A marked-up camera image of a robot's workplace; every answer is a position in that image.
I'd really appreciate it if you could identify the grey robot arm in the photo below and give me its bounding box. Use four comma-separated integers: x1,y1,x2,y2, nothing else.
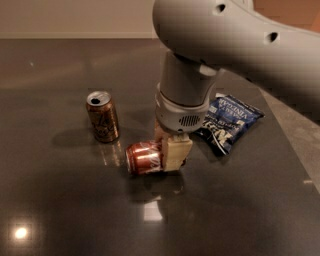
153,0,320,134

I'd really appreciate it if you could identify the brown upright soda can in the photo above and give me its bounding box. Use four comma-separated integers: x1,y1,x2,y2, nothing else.
86,91,119,143

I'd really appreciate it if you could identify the red coke can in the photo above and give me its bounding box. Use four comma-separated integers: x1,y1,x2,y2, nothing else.
125,140,162,175

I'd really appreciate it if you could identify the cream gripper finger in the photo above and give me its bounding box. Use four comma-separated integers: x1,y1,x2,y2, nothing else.
154,120,170,143
162,133,193,172

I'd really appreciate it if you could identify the blue chip bag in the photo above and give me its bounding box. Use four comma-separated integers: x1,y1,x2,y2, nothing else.
195,93,265,156

